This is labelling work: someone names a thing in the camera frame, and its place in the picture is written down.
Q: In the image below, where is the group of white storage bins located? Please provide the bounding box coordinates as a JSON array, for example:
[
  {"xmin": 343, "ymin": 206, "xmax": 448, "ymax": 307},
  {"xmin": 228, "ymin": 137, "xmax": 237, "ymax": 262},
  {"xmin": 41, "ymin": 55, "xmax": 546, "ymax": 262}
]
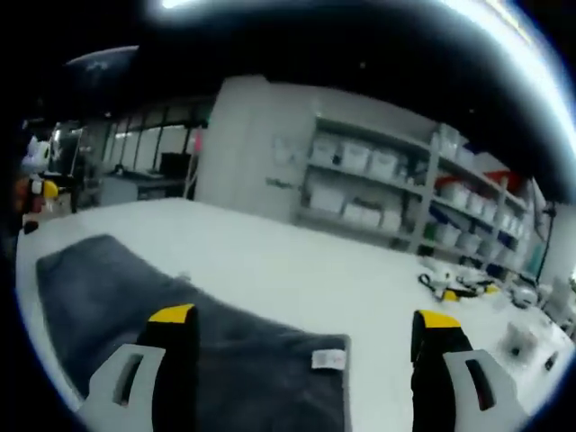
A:
[{"xmin": 310, "ymin": 130, "xmax": 527, "ymax": 266}]

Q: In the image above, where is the black background monitor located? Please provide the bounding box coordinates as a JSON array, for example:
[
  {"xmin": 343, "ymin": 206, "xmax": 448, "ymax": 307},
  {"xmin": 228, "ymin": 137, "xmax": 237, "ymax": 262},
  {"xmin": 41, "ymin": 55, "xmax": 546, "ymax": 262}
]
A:
[{"xmin": 160, "ymin": 152, "xmax": 193, "ymax": 176}]

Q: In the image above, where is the long ceiling light strip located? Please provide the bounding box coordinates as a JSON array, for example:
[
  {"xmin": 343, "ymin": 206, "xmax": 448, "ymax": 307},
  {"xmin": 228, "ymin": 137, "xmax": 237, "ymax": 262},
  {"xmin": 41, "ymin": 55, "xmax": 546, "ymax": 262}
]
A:
[{"xmin": 449, "ymin": 0, "xmax": 548, "ymax": 55}]

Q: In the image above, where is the grey metal shelving unit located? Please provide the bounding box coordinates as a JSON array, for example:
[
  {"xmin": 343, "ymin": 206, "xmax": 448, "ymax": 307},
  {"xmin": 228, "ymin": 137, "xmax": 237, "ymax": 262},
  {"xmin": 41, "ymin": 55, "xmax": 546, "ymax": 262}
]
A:
[{"xmin": 294, "ymin": 114, "xmax": 536, "ymax": 275}]

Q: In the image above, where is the grey towel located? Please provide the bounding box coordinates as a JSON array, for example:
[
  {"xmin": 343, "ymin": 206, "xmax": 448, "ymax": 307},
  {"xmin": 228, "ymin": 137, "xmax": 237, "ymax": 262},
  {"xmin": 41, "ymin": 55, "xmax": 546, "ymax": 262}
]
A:
[{"xmin": 35, "ymin": 233, "xmax": 353, "ymax": 432}]

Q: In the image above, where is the person's left hand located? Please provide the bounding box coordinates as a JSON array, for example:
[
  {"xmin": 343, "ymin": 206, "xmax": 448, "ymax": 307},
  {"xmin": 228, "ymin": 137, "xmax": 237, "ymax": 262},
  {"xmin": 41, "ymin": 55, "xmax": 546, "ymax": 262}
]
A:
[{"xmin": 13, "ymin": 177, "xmax": 32, "ymax": 215}]

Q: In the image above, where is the grey equipment cabinet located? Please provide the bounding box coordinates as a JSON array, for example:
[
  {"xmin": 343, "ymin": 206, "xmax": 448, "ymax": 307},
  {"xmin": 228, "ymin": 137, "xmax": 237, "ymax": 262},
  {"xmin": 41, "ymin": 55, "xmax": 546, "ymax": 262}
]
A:
[{"xmin": 101, "ymin": 173, "xmax": 188, "ymax": 209}]

